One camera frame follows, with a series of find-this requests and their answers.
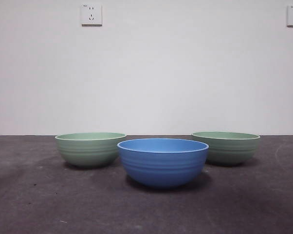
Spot blue ribbed bowl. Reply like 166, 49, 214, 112
117, 138, 209, 189

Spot green ribbed bowl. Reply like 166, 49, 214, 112
191, 131, 261, 166
55, 132, 127, 168

